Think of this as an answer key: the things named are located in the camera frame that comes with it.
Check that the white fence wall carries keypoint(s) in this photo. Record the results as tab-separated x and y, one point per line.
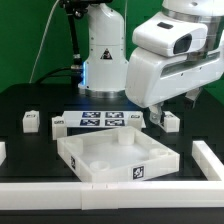
208	162
88	196
2	152

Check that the white left fence wall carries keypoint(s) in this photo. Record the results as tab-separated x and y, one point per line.
2	152

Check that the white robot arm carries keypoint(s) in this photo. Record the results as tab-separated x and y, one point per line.
105	70

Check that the white sheet with tags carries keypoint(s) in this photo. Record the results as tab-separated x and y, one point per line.
99	119

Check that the white right fence wall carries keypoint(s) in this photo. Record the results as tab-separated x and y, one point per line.
208	162

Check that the white front fence wall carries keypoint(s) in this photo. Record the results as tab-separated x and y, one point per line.
88	196

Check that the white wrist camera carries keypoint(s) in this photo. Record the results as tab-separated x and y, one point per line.
169	37

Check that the white square tabletop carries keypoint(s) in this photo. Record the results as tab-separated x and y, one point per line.
117	155

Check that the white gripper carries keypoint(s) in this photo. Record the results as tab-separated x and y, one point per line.
152	78

